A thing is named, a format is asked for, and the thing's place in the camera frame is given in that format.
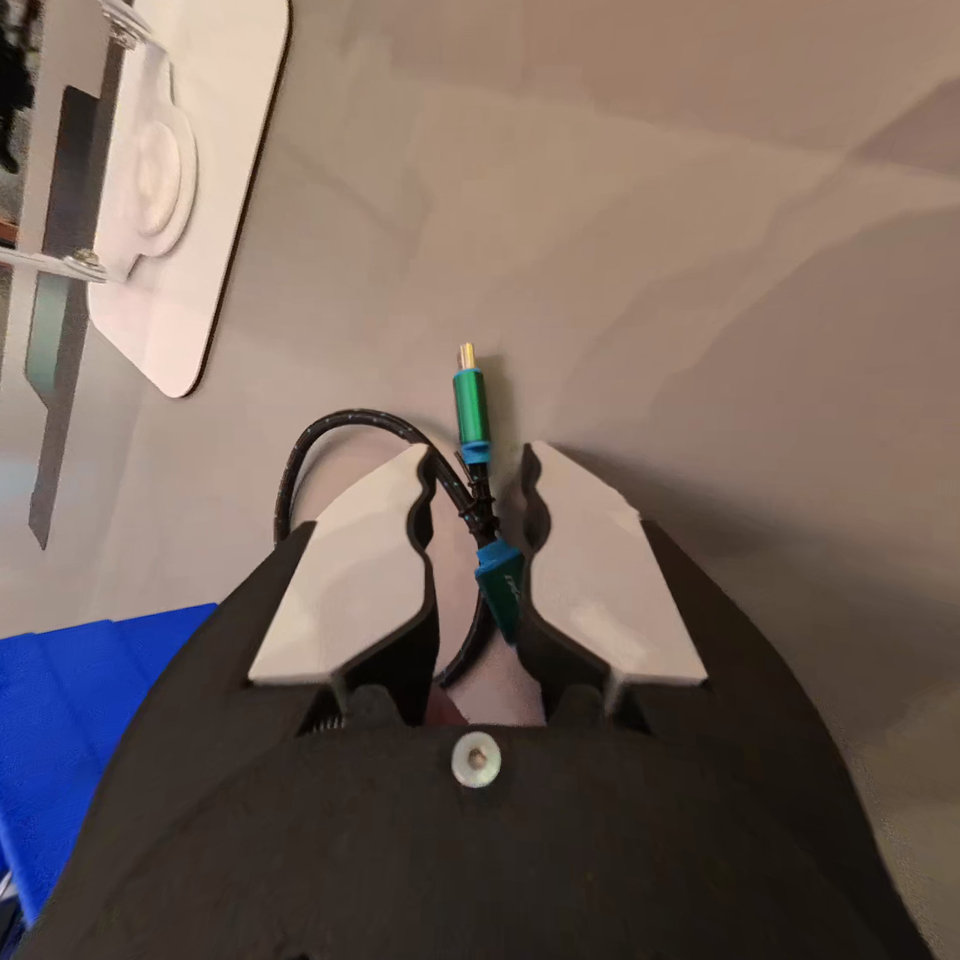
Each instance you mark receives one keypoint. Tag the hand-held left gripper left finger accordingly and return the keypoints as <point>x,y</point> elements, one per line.
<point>352,585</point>

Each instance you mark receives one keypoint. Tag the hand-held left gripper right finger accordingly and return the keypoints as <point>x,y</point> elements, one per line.
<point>607,592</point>

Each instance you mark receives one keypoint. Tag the blue plastic bin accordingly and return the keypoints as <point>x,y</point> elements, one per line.
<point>67,712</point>

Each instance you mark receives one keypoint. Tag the dark grey bar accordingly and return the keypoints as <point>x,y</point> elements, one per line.
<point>64,337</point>

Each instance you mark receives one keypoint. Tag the white base board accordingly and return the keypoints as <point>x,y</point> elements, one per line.
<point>225,187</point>

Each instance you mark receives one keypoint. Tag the clear round mount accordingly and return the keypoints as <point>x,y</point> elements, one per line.
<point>157,172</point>

